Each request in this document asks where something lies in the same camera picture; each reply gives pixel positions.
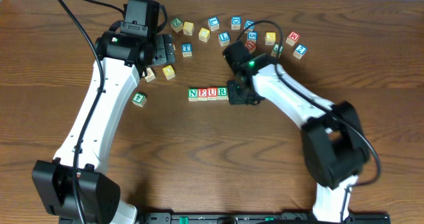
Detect green R block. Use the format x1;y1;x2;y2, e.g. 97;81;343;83
217;87;229;100

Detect red u block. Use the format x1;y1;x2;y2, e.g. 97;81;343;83
244;40;256;54
207;87;218;101

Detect red E block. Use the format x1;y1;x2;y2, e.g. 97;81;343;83
197;88;208;101

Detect green N block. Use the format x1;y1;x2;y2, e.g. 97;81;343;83
188;88;198;101

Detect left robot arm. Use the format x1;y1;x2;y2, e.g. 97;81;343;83
32;0;175;223

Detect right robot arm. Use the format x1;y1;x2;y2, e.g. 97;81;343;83
223;41;370;223

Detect yellow block centre left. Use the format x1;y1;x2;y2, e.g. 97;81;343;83
162;65;176;80

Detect blue T block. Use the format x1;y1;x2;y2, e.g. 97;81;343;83
182;43;192;57

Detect green Z block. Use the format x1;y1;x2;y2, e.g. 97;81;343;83
170;17;184;33

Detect plain picture block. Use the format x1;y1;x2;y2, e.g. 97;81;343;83
144;68;156;82

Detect yellow block top row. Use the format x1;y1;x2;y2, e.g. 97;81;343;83
183;21;194;36

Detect yellow Q block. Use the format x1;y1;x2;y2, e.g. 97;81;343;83
199;28;211;42

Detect red U block tilted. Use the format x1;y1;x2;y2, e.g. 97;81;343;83
244;40;256;54

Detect green 4 block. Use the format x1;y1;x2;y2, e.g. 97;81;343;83
132;93;147;107

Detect green J block right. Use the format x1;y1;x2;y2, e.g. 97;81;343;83
271;43;284;58

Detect blue L block top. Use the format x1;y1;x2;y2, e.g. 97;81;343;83
207;17;220;31

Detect blue l block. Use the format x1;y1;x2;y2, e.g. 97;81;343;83
207;17;220;31
219;32;231;46

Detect blue 5 block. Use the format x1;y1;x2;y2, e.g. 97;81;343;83
246;31;258;44

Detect yellow K block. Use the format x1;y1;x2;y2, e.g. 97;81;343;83
265;32;276;46

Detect blue D block tilted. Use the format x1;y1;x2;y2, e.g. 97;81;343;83
244;20;254;33

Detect blue 2 block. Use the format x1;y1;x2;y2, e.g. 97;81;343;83
293;44;307;60

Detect red M block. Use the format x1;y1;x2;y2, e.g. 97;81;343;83
286;31;300;46

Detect left black cable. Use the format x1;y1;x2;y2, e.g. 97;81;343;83
50;0;168;224

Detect black cable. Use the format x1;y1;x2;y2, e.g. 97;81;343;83
235;20;382;223
50;0;168;224

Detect right black cable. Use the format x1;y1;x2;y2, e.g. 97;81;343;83
235;20;382;223

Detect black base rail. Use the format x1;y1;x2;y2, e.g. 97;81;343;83
138;211;392;224

